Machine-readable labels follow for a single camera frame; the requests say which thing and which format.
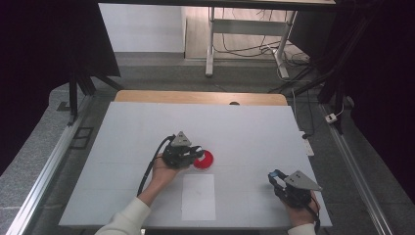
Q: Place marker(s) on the aluminium rail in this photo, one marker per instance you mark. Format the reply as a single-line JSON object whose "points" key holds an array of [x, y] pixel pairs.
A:
{"points": [[355, 169], [49, 163]]}

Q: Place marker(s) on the white desk frame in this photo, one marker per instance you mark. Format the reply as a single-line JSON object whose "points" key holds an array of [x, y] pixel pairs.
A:
{"points": [[248, 26]]}

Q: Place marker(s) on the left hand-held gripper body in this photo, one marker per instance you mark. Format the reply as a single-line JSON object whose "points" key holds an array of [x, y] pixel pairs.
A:
{"points": [[177, 153]]}

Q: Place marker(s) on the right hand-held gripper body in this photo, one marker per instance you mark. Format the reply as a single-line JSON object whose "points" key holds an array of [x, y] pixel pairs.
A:
{"points": [[300, 187]]}

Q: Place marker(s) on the person's right hand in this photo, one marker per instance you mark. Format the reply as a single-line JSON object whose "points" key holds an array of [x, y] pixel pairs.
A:
{"points": [[305, 213]]}

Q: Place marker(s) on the white paper sheet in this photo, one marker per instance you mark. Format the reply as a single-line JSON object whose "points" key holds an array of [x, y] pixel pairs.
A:
{"points": [[198, 197]]}

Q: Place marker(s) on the blue stamp cap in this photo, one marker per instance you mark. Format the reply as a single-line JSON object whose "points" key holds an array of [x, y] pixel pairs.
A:
{"points": [[275, 172]]}

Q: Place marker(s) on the black stand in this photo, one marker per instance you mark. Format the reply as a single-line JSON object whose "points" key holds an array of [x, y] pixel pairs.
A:
{"points": [[329, 81], [73, 94]]}

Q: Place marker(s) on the small white adapter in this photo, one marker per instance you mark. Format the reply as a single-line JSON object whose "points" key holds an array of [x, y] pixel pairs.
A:
{"points": [[331, 118]]}

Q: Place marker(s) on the wooden table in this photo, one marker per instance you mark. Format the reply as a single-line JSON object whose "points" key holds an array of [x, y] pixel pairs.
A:
{"points": [[195, 97]]}

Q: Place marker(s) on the person's left hand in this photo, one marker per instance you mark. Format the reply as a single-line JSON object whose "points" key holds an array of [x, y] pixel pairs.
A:
{"points": [[163, 174]]}

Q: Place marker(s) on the round red ink pad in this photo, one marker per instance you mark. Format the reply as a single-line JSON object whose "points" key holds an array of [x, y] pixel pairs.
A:
{"points": [[207, 162]]}

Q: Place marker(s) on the black curtain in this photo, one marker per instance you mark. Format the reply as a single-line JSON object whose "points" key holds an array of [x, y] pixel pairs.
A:
{"points": [[385, 81], [39, 49]]}

